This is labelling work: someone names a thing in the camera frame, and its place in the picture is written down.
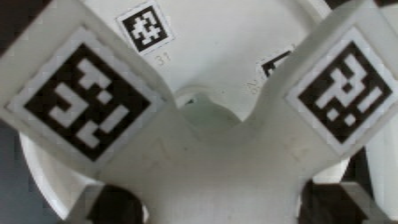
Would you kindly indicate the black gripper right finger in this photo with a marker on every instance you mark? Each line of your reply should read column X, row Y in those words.
column 337, row 204

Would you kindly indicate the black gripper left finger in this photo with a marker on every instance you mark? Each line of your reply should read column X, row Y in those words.
column 107, row 206

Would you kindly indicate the white round table top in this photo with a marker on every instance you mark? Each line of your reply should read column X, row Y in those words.
column 224, row 40

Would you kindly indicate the white U-shaped border frame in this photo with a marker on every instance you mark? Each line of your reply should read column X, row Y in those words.
column 382, row 143

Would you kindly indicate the white cross-shaped table base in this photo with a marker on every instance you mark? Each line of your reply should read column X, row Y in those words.
column 218, row 173

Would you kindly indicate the white cylindrical table leg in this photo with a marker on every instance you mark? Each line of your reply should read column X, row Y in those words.
column 206, row 115

